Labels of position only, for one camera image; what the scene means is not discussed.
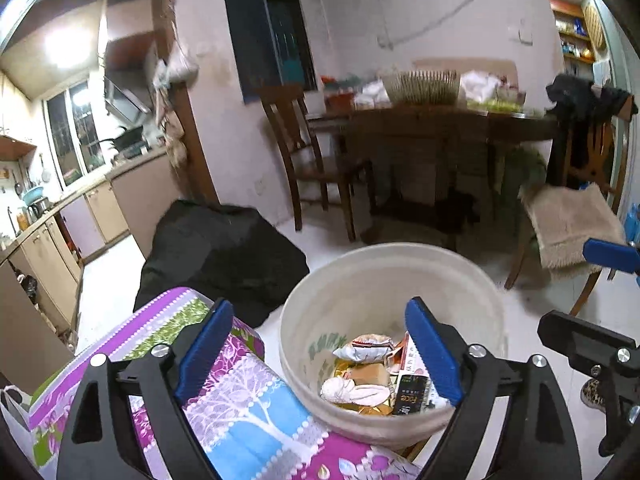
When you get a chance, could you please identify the black wok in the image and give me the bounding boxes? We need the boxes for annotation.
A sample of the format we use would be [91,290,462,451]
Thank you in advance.
[97,125,146,153]

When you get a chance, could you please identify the hanging wall cable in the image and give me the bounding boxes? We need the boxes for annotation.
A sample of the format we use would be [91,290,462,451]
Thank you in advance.
[377,0,511,51]

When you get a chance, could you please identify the beige fringed towel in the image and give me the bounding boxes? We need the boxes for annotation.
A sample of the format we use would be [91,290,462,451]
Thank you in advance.
[520,183,628,271]

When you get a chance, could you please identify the hanging white plastic bag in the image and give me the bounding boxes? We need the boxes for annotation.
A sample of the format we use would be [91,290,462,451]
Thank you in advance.
[167,45,198,83]

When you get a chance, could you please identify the dark wooden dining table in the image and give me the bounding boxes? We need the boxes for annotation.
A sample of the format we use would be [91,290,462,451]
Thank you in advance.
[305,107,566,251]

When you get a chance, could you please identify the small tan box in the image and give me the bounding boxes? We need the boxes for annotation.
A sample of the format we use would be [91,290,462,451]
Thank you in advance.
[350,362,391,386]

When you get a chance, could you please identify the wooden wall shelf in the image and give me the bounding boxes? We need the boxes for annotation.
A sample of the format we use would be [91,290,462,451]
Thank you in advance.
[547,0,608,63]

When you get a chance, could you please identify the hanging beige bag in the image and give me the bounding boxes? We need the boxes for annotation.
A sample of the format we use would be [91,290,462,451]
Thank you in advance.
[165,110,188,166]

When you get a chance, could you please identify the white cloth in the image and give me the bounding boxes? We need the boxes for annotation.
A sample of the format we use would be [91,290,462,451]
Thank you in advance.
[357,80,391,108]
[460,71,501,103]

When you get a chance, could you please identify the round bun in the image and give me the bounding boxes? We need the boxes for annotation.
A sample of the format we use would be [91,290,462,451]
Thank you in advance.
[332,334,396,363]

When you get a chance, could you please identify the woven basket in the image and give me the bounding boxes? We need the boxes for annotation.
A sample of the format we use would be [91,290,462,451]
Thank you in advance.
[382,70,461,106]

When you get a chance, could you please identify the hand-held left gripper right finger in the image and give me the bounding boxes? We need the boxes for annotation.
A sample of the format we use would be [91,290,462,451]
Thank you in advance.
[405,297,583,480]

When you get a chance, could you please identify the black jacket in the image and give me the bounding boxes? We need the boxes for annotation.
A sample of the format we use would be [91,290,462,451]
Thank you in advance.
[546,74,633,171]

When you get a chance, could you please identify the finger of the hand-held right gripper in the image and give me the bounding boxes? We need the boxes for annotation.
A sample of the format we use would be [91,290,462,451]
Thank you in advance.
[582,238,640,286]
[537,310,640,457]

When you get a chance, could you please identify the steel range hood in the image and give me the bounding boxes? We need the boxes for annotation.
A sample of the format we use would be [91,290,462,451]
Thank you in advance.
[102,45,161,123]

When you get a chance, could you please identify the kitchen ceiling light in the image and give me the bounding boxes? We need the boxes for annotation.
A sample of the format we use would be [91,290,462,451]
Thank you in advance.
[45,27,91,68]

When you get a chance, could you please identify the gold cardboard box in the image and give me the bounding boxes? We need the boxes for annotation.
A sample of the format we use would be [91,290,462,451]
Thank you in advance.
[332,357,396,417]

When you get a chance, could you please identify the white plastic bucket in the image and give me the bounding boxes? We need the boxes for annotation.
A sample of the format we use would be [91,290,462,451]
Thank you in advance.
[277,242,508,453]

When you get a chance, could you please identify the white tissue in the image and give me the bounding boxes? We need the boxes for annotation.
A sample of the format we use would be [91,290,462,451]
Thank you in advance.
[320,376,391,406]

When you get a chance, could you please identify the leopard print slipper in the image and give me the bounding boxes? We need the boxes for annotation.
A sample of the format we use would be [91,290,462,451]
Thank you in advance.
[580,379,608,413]

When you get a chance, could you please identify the dark wooden chair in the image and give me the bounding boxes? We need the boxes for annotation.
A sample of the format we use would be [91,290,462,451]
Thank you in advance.
[257,85,373,241]

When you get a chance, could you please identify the kitchen wall cabinet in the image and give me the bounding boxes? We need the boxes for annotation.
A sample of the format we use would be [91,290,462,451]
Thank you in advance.
[0,135,38,161]

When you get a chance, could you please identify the black cloth bag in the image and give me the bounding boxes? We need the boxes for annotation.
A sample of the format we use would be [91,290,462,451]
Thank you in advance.
[132,199,311,328]

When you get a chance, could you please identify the kitchen window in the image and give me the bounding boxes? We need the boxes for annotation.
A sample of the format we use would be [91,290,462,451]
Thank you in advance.
[44,80,108,188]

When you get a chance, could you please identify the dark window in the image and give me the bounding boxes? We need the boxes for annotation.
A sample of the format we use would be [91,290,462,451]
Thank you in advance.
[221,0,317,106]

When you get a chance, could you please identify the floral striped tablecloth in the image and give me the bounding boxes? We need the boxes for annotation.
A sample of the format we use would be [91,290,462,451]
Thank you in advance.
[27,286,423,480]

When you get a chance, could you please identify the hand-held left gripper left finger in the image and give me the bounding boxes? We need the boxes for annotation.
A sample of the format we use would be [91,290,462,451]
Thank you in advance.
[57,300,235,480]

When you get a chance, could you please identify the black snack packet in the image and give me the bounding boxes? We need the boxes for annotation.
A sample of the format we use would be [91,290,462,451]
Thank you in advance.
[392,377,431,416]

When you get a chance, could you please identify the wooden chair with towel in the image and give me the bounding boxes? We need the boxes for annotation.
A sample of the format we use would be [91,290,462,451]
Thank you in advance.
[505,85,638,316]

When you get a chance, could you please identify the orange white paper bag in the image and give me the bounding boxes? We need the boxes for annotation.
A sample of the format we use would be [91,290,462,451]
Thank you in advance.
[395,332,426,378]

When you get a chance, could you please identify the beige kitchen base cabinets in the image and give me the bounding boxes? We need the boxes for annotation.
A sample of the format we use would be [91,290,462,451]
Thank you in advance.
[0,150,173,356]

